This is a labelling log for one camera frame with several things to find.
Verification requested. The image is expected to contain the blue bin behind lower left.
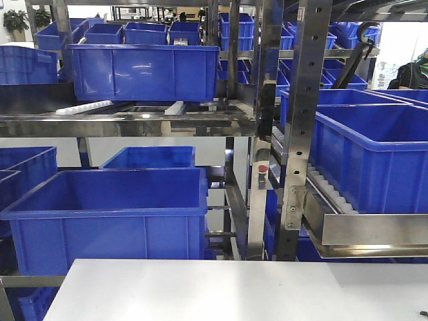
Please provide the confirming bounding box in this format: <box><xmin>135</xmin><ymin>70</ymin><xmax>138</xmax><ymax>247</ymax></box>
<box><xmin>99</xmin><ymin>145</ymin><xmax>196</xmax><ymax>169</ymax></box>

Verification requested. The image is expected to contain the large blue bin upper shelf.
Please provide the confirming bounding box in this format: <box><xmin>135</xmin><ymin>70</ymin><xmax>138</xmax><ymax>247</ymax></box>
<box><xmin>69</xmin><ymin>43</ymin><xmax>219</xmax><ymax>102</ymax></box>

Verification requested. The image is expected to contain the large blue bin shelf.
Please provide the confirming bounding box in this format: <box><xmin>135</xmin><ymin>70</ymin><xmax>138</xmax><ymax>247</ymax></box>
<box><xmin>69</xmin><ymin>43</ymin><xmax>219</xmax><ymax>102</ymax></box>
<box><xmin>310</xmin><ymin>105</ymin><xmax>427</xmax><ymax>213</ymax></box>

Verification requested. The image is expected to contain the stainless steel rack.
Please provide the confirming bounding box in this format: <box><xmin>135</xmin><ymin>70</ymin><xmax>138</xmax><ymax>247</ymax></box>
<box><xmin>0</xmin><ymin>0</ymin><xmax>428</xmax><ymax>321</ymax></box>

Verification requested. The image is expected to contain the large blue bin right shelf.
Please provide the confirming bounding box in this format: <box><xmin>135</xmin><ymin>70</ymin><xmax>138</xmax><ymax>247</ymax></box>
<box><xmin>310</xmin><ymin>105</ymin><xmax>427</xmax><ymax>213</ymax></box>

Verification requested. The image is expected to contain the large blue bin lower left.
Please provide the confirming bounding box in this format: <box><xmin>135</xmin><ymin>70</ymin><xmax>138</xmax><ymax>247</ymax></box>
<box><xmin>1</xmin><ymin>167</ymin><xmax>208</xmax><ymax>276</ymax></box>

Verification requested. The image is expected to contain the blue bin far left lower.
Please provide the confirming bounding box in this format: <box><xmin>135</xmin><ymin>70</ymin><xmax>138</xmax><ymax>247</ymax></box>
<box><xmin>0</xmin><ymin>146</ymin><xmax>58</xmax><ymax>238</ymax></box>

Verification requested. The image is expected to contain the blue bin upper far left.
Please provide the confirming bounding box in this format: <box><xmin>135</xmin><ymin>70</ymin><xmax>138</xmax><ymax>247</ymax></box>
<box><xmin>1</xmin><ymin>45</ymin><xmax>58</xmax><ymax>85</ymax></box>

